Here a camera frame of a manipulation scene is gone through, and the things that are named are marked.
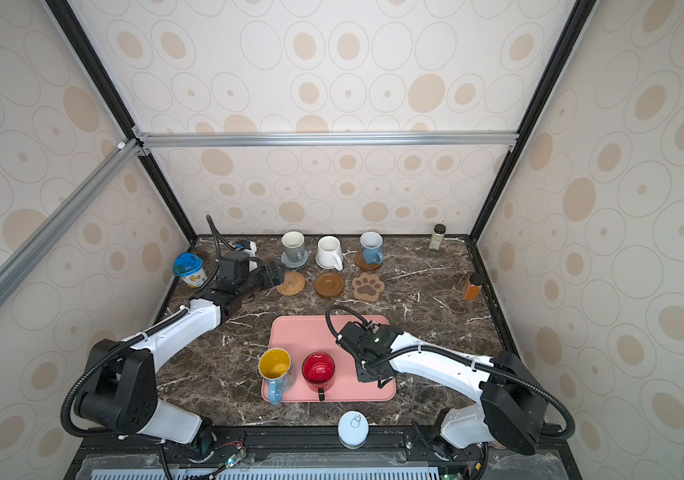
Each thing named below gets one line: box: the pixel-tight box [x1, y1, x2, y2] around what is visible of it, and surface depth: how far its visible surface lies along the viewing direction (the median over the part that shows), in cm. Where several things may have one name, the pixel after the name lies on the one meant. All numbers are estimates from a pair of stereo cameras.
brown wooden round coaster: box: [355, 250, 382, 271], surface depth 111 cm
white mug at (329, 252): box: [315, 235, 343, 271], surface depth 108 cm
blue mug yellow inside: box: [258, 348, 292, 405], surface depth 79 cm
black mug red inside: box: [302, 351, 335, 401], surface depth 81 cm
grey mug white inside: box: [281, 231, 305, 263], surface depth 108 cm
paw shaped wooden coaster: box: [352, 272, 385, 302], surface depth 106 cm
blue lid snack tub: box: [172, 252, 207, 289], surface depth 102 cm
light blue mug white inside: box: [359, 231, 385, 265], surface depth 108 cm
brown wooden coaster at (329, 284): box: [313, 272, 345, 297], surface depth 108 cm
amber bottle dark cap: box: [463, 273, 484, 301], surface depth 99 cm
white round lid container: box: [338, 410, 369, 450], surface depth 73 cm
